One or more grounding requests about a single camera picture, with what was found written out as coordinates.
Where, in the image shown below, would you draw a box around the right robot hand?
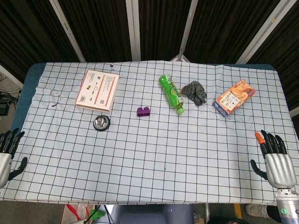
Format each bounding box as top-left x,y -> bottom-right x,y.
250,130 -> 294,189

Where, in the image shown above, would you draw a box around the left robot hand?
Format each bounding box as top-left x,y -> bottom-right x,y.
0,127 -> 28,189

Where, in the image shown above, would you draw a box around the white shoe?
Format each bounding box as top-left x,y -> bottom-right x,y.
245,203 -> 269,217

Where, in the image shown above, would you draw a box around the orange snack package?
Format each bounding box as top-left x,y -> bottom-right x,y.
212,79 -> 256,117

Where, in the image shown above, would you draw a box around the red white bag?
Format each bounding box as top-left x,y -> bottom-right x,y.
61,203 -> 95,224

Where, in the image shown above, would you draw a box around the small metal bowl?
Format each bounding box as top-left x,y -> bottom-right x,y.
93,115 -> 111,132

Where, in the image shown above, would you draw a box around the green plastic object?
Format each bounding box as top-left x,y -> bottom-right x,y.
90,209 -> 105,221

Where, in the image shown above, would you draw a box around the grey striped cloth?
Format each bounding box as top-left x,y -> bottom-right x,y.
181,80 -> 207,106

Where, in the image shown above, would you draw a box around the pink white flat box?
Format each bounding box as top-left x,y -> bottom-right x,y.
74,69 -> 121,113

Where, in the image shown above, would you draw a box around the green plastic bottle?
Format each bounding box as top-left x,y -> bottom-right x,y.
158,74 -> 185,114

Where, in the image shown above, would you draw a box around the checkered tablecloth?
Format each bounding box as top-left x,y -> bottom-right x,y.
0,61 -> 299,204

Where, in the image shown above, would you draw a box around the grey blue chair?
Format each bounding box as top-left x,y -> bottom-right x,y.
110,204 -> 195,224

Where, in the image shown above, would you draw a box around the purple toy brick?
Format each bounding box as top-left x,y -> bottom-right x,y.
136,106 -> 151,118

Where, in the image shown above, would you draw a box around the black cables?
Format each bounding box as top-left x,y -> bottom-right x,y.
0,74 -> 19,116

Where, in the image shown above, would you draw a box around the white folding screen frame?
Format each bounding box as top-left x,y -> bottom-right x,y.
49,0 -> 299,64

